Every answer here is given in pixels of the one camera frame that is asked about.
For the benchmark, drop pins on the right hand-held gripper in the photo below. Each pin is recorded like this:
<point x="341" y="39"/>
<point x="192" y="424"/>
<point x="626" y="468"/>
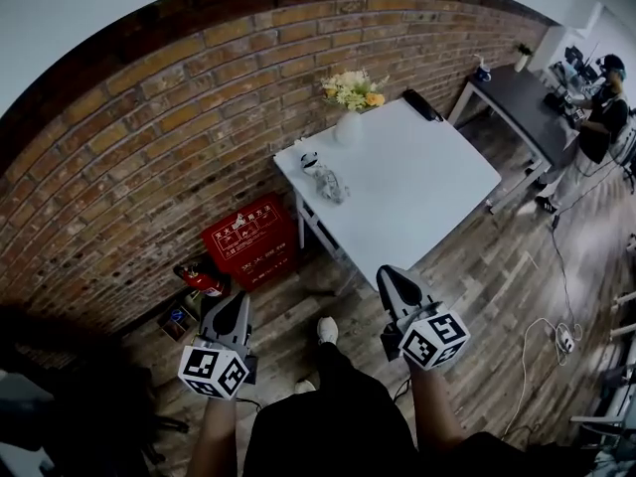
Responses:
<point x="432" y="341"/>

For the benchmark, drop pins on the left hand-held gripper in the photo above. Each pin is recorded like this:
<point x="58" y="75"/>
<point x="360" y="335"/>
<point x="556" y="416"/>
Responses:
<point x="213" y="370"/>

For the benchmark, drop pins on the person's right forearm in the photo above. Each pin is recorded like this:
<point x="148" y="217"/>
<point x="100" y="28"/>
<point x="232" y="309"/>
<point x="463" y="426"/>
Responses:
<point x="437" y="410"/>

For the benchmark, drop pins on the person's left forearm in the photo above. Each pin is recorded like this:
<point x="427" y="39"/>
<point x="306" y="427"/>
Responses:
<point x="216" y="430"/>

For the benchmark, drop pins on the red fire extinguisher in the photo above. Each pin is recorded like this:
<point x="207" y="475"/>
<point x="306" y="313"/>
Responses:
<point x="204" y="280"/>

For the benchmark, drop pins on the small dark open box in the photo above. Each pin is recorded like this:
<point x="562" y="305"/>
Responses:
<point x="176" y="323"/>

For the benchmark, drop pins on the red fire extinguisher box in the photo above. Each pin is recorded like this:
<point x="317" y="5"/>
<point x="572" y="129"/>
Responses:
<point x="253" y="241"/>

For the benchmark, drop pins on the person's white shoe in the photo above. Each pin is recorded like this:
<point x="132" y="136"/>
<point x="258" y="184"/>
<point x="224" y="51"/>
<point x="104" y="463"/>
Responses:
<point x="328" y="330"/>
<point x="305" y="386"/>

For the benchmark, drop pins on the white square table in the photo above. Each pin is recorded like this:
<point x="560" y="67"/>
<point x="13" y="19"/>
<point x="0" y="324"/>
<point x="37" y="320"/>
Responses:
<point x="407" y="182"/>

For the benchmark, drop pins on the grey white plush toy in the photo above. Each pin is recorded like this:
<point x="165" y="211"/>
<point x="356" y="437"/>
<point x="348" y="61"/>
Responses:
<point x="328" y="182"/>

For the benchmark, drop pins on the black office chair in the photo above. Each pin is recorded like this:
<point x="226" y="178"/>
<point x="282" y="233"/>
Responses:
<point x="159" y="430"/>

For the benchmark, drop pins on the person's black trousers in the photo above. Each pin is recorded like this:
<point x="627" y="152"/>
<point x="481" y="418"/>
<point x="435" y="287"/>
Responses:
<point x="328" y="425"/>

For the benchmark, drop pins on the white round vase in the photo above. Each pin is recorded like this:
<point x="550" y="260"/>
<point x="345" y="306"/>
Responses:
<point x="348" y="128"/>

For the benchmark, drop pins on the white power strip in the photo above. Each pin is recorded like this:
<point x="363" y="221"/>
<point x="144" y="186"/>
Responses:
<point x="566" y="340"/>

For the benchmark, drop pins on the yellow white flower bouquet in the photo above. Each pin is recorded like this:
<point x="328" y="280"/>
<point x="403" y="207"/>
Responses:
<point x="355" y="90"/>

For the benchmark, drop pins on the dark grey table white legs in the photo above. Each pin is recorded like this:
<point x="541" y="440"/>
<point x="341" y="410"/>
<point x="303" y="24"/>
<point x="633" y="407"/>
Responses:
<point x="522" y="102"/>

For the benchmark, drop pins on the blue white mug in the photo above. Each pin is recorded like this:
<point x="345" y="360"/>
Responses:
<point x="483" y="71"/>

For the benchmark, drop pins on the black devices on table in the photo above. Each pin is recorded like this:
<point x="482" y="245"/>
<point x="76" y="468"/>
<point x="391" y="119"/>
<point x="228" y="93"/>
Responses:
<point x="564" y="105"/>

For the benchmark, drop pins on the small plant in white pot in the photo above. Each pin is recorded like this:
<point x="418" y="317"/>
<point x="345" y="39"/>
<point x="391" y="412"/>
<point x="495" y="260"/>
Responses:
<point x="523" y="57"/>

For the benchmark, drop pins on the desk with monitors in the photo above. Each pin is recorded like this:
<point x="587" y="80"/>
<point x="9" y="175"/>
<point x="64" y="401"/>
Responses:
<point x="576" y="65"/>

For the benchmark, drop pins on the white desk frame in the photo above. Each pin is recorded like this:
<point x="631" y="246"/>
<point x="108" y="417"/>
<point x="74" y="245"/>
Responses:
<point x="611" y="405"/>

